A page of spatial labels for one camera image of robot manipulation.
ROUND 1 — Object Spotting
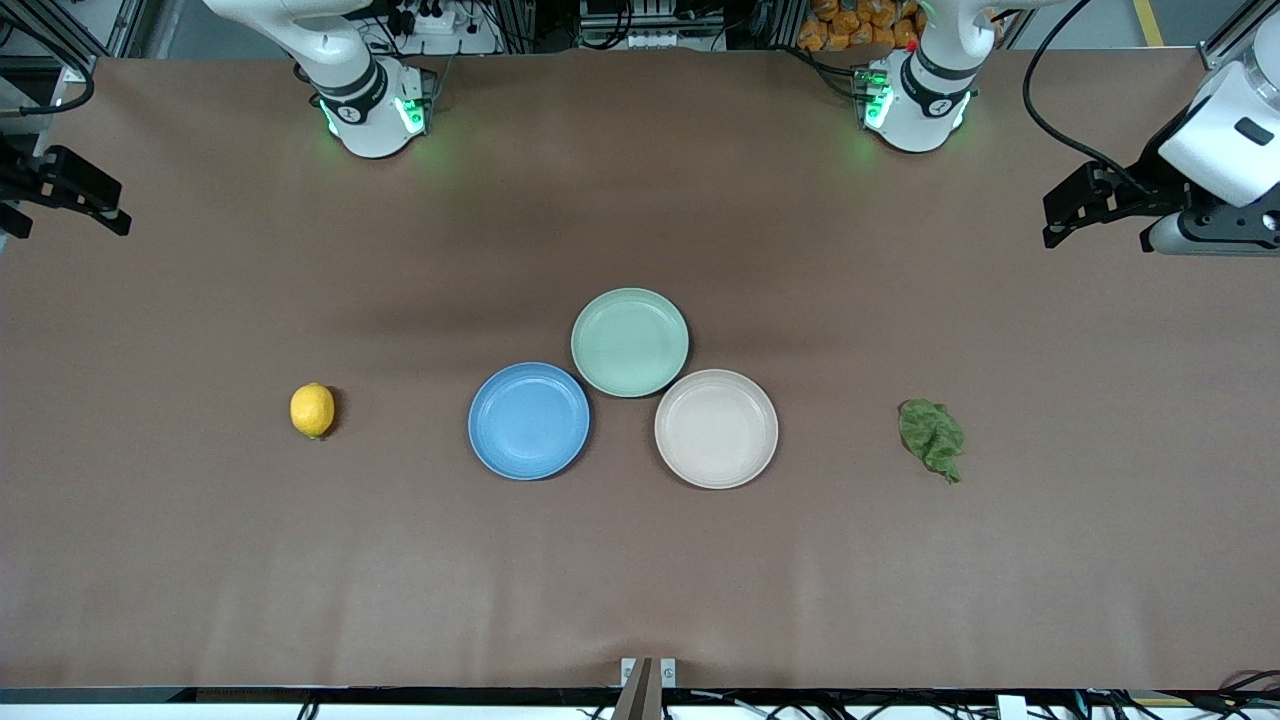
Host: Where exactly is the beige round plate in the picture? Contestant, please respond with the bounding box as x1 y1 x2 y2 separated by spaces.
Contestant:
655 369 780 490

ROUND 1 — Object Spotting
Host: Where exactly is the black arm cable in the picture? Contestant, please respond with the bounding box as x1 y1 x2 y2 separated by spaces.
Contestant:
1020 0 1153 198
0 18 97 117

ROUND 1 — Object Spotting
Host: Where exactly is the yellow lemon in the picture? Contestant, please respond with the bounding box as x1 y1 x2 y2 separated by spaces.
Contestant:
290 382 336 439

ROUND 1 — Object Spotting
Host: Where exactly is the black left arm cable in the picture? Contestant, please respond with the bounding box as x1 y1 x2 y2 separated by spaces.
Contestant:
1020 0 1153 198

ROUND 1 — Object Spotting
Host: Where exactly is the white power strip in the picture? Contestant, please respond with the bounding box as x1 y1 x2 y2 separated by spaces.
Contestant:
385 0 461 36

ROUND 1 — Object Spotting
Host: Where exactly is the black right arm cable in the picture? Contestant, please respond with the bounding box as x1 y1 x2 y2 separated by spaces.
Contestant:
0 18 97 117

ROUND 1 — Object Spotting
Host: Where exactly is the green lettuce leaf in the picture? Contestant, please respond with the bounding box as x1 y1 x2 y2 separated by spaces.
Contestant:
898 398 967 485

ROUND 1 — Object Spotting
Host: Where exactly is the bag of orange items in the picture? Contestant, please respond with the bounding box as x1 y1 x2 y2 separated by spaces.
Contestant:
797 0 923 53

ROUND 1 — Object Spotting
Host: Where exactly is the blue round plate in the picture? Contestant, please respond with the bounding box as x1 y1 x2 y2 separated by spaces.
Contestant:
468 362 592 482

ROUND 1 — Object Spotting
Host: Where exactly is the mint green round plate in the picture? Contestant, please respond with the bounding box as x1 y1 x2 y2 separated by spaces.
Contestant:
571 288 691 399

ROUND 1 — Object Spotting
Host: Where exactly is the metal table edge bracket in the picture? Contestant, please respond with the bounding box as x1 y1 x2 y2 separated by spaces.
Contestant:
620 657 678 720

